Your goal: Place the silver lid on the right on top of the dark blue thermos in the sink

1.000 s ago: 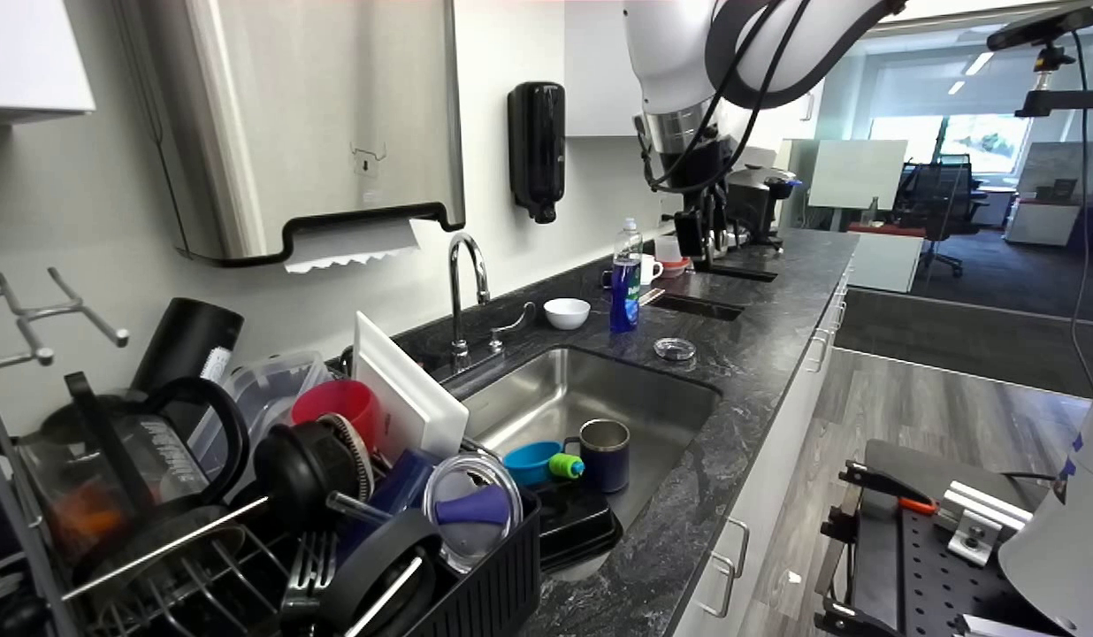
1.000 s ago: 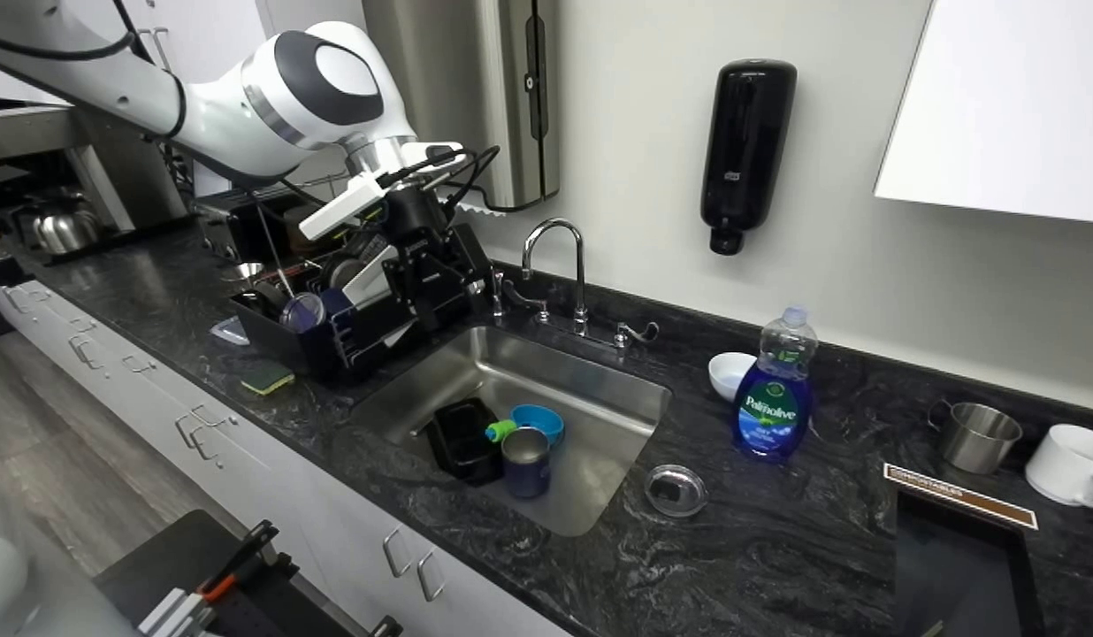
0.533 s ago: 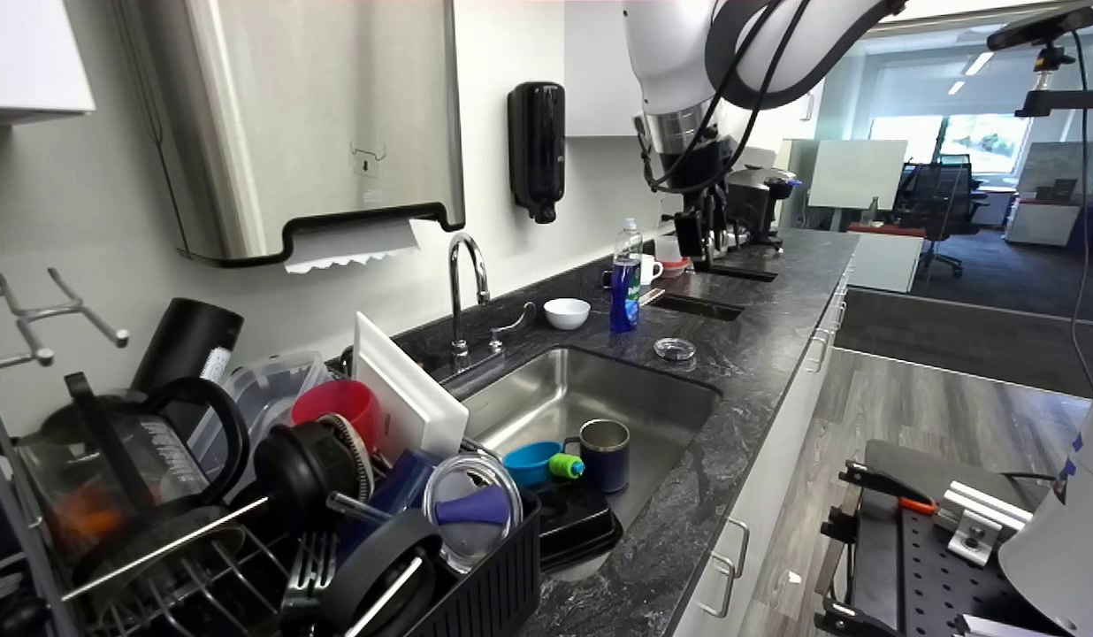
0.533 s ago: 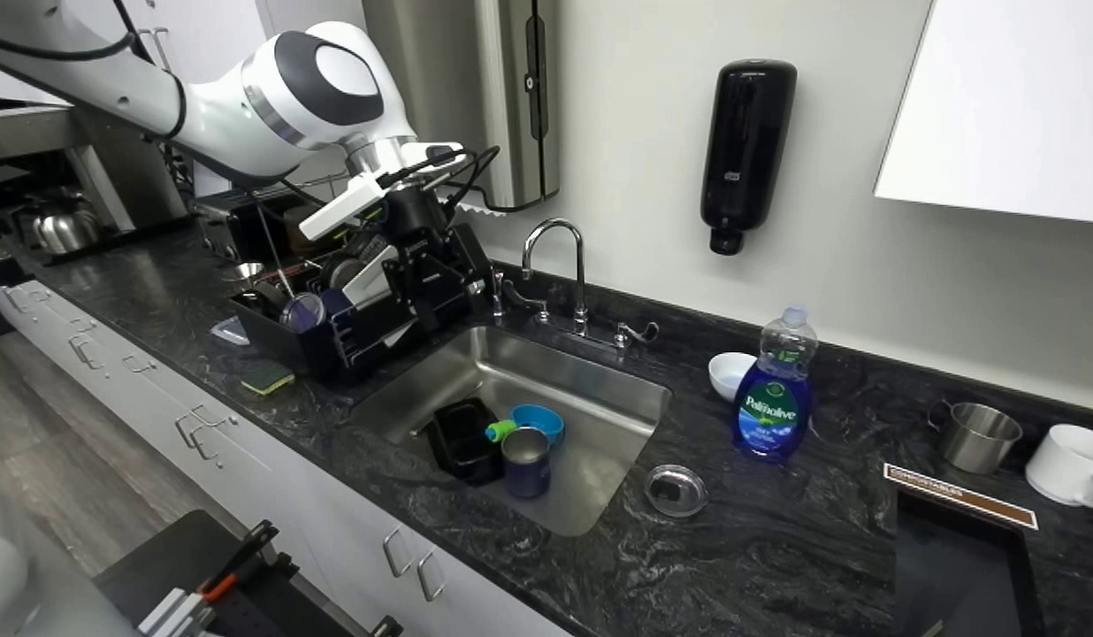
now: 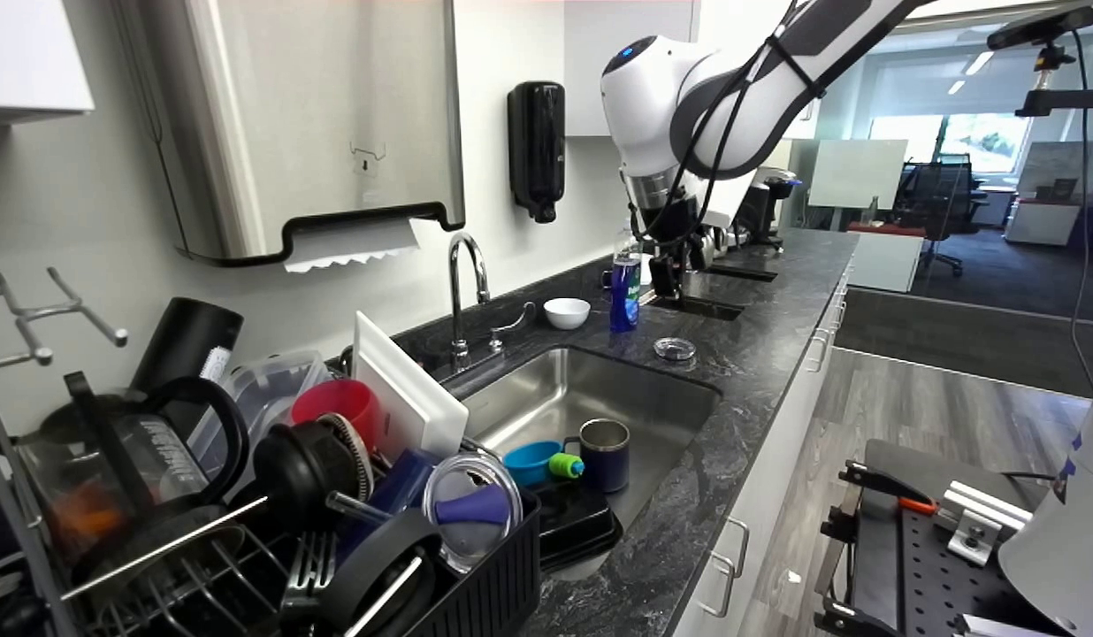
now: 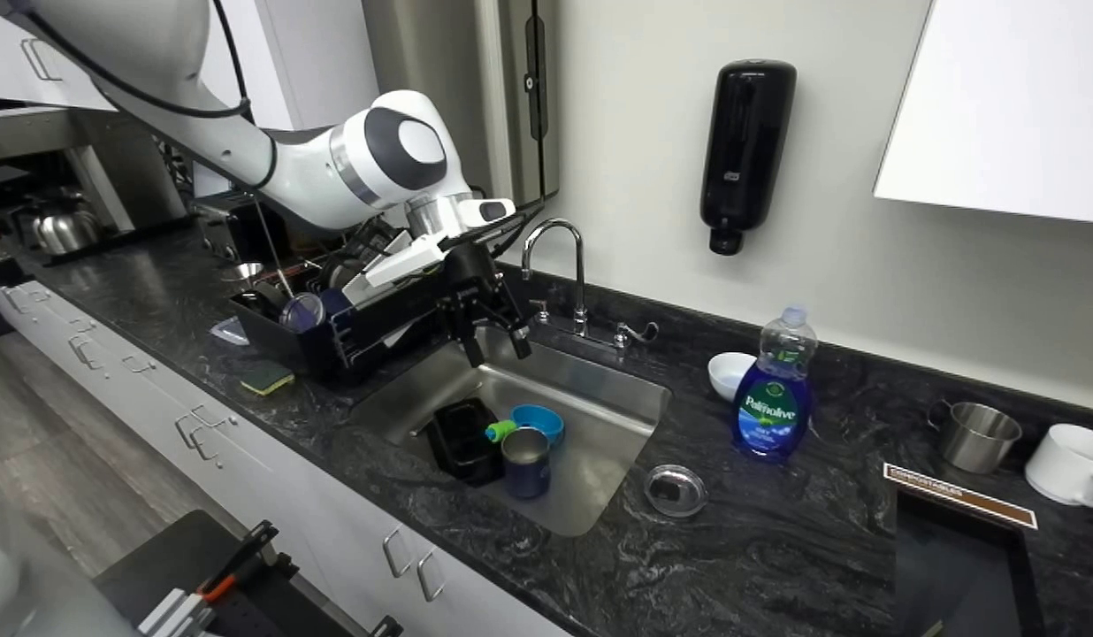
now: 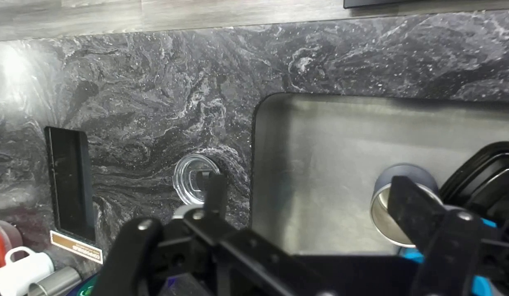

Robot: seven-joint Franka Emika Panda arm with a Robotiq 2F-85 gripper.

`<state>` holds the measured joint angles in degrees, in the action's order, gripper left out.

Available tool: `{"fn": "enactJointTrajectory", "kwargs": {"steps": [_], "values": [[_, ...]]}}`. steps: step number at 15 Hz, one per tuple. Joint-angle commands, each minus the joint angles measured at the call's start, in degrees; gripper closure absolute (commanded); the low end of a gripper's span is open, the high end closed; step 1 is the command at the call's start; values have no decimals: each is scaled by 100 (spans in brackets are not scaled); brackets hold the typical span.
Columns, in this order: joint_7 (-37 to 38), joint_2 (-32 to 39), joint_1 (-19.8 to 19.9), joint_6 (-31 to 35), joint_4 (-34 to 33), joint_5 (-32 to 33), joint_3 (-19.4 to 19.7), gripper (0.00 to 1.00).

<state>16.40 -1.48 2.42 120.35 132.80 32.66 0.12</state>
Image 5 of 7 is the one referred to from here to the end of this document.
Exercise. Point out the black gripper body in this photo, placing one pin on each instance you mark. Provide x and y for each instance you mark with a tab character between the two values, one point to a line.
678	230

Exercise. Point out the stainless steel sink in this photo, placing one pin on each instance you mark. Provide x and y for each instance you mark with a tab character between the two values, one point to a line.
547	394

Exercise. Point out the dark blue thermos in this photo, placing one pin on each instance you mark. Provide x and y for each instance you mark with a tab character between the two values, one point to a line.
607	461

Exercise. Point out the black counter mat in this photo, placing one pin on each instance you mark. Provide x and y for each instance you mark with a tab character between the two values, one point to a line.
717	309

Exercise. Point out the blue dish soap bottle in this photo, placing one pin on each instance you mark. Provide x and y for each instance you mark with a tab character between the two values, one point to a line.
625	307

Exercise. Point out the black coffee machine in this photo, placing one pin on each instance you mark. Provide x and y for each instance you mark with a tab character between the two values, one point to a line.
764	214

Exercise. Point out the small white bowl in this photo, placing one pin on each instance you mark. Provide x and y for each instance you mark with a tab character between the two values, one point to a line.
566	312

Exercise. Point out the white whiteboard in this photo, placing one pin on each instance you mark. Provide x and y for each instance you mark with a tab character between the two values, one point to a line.
859	175

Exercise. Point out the white upper cabinet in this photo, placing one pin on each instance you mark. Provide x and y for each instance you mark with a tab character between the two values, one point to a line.
586	59
25	47

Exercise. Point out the white low cabinet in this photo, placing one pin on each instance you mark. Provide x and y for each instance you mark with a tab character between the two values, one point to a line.
887	263

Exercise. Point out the chrome gooseneck faucet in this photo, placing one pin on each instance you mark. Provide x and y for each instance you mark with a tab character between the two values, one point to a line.
455	295

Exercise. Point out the white lower cabinets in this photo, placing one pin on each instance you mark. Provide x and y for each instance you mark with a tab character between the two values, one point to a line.
780	472

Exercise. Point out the black plastic food container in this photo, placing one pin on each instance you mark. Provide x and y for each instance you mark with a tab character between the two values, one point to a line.
574	519

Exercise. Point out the dark office chair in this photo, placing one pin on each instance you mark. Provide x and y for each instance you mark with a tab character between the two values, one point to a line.
935	205

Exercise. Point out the white rectangular plastic board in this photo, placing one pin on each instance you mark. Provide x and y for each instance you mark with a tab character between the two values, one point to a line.
407	394

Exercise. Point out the blue cup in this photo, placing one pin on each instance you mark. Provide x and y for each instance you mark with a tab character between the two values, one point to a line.
405	483

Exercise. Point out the red bowl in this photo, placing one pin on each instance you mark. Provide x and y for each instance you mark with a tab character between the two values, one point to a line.
339	404

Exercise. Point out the black dish rack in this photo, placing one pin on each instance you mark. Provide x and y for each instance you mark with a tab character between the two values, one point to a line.
486	588

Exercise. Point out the black breadboard table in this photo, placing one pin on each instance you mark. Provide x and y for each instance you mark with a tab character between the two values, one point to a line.
922	577

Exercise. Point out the steel paper towel dispenser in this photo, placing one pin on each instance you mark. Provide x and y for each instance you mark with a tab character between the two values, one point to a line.
308	119

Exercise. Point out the black round utensil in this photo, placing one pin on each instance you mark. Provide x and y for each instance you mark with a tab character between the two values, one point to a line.
301	466

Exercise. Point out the clear plastic container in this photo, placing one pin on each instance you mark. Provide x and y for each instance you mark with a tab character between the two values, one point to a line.
267	391

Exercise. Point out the black fork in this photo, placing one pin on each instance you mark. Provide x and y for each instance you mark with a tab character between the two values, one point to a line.
308	571

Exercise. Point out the black tumbler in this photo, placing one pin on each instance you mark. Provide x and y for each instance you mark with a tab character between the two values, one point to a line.
190	342

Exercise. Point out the black wall soap dispenser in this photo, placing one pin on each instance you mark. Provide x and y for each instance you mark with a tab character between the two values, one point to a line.
536	142

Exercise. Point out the aluminium bracket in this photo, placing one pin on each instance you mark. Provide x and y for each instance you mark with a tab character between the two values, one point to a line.
980	514

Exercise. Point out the camera on black stand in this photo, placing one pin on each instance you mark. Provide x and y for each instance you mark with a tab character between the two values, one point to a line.
1046	21

